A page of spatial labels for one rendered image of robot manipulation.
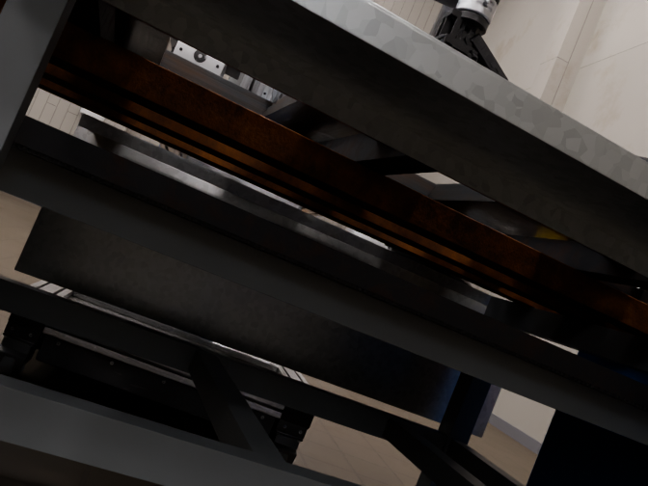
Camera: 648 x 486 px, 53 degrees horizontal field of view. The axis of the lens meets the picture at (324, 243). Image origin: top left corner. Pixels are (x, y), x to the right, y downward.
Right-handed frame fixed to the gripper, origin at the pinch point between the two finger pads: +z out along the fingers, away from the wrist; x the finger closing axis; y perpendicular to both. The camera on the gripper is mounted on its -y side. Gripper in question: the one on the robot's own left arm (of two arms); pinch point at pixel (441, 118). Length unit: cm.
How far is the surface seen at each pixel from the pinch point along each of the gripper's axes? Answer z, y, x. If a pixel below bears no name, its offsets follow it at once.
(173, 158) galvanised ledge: 25, 41, -41
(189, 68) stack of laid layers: 8, 46, -27
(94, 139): 29, 59, -41
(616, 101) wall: -189, -281, -325
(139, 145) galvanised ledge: 26, 49, -41
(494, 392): 49, -65, -42
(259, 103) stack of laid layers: 7.5, 29.7, -27.3
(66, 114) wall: -35, 142, -829
